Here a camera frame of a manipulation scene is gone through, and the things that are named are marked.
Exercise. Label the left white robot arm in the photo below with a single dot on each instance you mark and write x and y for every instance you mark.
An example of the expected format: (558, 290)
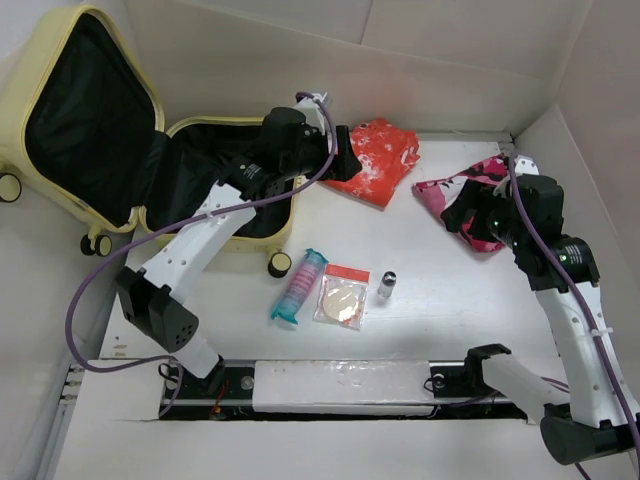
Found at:
(152, 298)

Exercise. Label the pink camouflage garment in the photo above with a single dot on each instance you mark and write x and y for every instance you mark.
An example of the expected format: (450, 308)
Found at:
(437, 195)

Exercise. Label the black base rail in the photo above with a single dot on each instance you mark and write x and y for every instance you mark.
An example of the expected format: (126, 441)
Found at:
(185, 398)

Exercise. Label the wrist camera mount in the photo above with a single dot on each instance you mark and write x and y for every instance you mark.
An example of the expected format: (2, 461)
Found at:
(309, 104)
(519, 169)

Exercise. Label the blue pink cosmetic tube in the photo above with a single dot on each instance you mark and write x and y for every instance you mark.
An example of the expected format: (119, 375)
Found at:
(297, 291)

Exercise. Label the small clear bottle black cap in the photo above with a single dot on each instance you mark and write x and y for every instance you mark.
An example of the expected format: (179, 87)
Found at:
(387, 284)

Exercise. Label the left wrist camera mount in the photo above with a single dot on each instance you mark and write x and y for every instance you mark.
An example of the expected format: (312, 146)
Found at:
(309, 104)

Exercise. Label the yellow hard-shell suitcase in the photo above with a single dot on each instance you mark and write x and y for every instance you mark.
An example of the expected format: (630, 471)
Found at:
(81, 124)

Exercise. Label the orange white garment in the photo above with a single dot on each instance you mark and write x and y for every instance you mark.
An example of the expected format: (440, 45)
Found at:
(387, 153)

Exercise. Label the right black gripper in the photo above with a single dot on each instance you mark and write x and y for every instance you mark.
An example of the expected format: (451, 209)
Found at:
(455, 212)

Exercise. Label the clear bag of cotton pads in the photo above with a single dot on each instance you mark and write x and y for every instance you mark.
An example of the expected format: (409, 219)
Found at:
(342, 296)

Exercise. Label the white foam block on rail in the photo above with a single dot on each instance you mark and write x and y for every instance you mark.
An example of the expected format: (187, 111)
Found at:
(364, 388)

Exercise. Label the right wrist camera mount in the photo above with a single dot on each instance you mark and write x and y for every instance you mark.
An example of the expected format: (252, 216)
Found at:
(519, 169)

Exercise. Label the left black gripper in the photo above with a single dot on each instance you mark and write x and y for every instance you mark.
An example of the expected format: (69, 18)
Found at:
(346, 164)

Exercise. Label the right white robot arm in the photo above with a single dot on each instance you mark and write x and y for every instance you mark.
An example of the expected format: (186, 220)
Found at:
(594, 414)

